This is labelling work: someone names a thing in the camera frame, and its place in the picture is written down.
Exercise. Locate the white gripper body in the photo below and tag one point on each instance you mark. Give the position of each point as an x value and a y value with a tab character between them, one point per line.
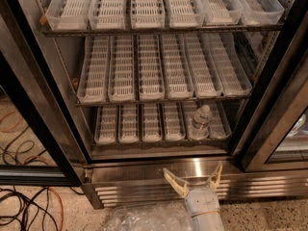
202	199

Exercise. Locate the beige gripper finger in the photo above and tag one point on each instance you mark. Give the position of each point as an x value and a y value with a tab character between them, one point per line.
180	185
214	180

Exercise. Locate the clear plastic water bottle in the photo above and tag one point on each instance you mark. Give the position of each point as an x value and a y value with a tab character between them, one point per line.
201	121

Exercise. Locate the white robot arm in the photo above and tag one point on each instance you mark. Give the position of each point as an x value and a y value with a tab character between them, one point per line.
206	223

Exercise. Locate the shelf tray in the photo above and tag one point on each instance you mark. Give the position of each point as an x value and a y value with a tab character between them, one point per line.
128	123
230	70
147	14
174	127
151	123
92	84
204	76
121	81
151	84
68	14
105	131
222	12
178	78
189	110
185	13
261	12
219	126
107	14

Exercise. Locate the right glass fridge door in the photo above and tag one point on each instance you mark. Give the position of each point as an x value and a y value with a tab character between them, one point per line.
271	149

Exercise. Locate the stainless steel fridge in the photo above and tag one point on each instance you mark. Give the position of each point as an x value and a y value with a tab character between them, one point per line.
117	176

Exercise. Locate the open glass fridge door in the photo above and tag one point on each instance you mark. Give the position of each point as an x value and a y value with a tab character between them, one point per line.
26	79

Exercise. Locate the bottom wire shelf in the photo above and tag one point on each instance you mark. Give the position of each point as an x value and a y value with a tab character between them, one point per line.
186	143

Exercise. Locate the wire shelf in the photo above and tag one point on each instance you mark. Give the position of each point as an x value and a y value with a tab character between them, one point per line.
161	31
186	143
166	100

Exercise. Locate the middle wire shelf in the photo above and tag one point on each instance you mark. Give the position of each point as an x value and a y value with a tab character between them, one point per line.
166	100

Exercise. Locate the top wire shelf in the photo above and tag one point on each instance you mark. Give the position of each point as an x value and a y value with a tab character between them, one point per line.
161	31

